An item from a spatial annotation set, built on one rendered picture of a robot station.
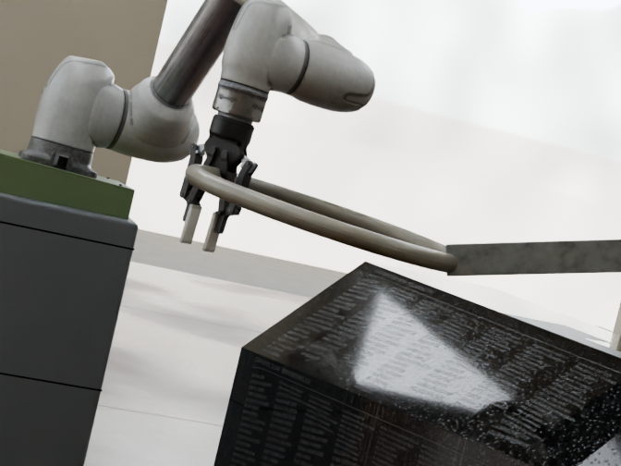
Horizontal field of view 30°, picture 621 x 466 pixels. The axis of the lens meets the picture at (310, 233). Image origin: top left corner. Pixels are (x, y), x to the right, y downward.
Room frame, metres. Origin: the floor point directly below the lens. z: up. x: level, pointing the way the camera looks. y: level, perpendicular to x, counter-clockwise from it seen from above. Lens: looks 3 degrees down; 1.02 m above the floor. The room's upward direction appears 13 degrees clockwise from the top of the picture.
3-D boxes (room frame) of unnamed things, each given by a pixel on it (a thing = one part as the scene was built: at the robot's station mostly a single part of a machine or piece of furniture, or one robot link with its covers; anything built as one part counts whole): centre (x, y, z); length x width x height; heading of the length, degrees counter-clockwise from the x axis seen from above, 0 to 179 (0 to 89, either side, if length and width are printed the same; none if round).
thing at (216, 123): (2.03, 0.18, 1.03); 0.08 x 0.07 x 0.09; 61
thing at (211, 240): (2.02, 0.16, 0.87); 0.03 x 0.01 x 0.07; 151
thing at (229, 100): (2.03, 0.17, 1.10); 0.09 x 0.09 x 0.06
